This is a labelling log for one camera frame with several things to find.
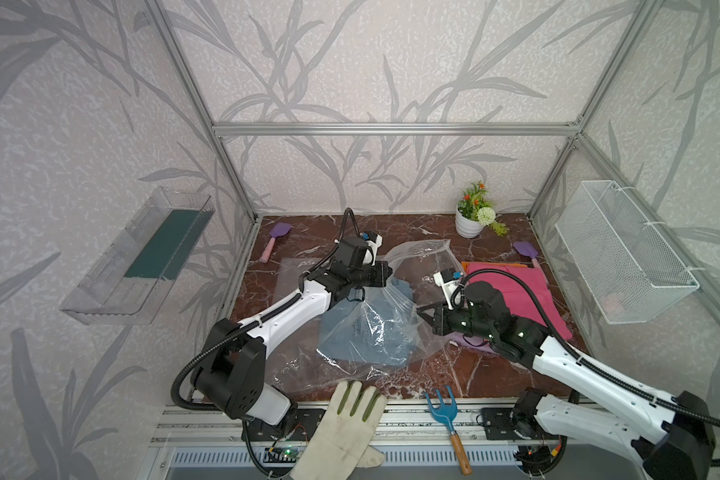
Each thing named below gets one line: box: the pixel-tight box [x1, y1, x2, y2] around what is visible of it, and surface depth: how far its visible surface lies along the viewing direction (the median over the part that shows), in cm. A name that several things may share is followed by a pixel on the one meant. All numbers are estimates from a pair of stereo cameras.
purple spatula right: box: [513, 241, 540, 269], surface depth 110 cm
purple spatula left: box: [259, 222, 293, 263], surface depth 113 cm
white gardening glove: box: [290, 381, 388, 480], surface depth 72 cm
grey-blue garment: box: [317, 278, 417, 368], surface depth 82 cm
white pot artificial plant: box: [454, 181, 509, 239], surface depth 107 cm
